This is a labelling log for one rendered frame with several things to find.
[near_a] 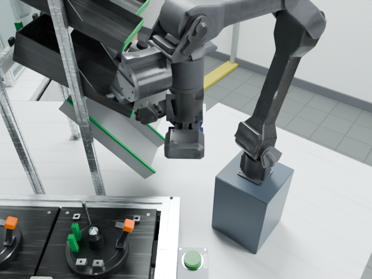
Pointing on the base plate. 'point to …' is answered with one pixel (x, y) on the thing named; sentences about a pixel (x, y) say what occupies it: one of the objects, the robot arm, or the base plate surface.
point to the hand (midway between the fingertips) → (186, 139)
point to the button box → (182, 272)
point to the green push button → (192, 259)
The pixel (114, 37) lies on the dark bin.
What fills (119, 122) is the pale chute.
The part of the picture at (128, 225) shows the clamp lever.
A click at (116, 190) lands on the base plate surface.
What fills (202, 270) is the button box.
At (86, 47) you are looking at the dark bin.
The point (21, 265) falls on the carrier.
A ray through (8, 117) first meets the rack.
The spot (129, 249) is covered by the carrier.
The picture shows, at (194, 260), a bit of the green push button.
